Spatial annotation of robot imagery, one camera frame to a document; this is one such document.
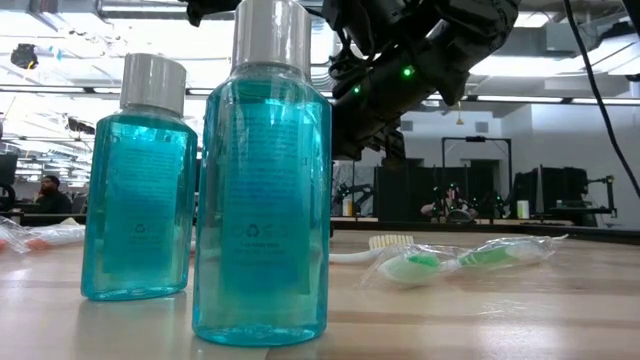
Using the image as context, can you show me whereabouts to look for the blue mouthwash bottle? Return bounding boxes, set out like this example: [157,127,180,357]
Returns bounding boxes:
[191,0,333,348]
[79,52,199,303]

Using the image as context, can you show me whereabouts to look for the green white toothbrush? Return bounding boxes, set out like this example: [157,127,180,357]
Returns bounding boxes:
[358,233,570,291]

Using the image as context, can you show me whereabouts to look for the black partition panel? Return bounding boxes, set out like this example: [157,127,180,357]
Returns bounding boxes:
[374,158,501,222]

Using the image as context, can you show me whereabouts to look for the person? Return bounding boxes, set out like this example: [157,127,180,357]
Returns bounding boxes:
[33,174,74,215]
[420,182,480,224]

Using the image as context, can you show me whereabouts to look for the black ceiling device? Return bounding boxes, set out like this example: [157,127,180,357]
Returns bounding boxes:
[10,43,40,70]

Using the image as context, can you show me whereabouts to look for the black background workstation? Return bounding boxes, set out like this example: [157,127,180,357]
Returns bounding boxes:
[512,166,619,227]

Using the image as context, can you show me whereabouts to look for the black background monitor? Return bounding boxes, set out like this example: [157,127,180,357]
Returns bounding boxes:
[0,153,19,186]

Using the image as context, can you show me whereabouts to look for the black gantry frame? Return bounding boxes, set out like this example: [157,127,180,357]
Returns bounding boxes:
[441,135,514,221]

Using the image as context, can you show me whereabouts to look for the black hanging cable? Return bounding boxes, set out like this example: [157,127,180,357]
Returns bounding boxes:
[563,0,640,200]

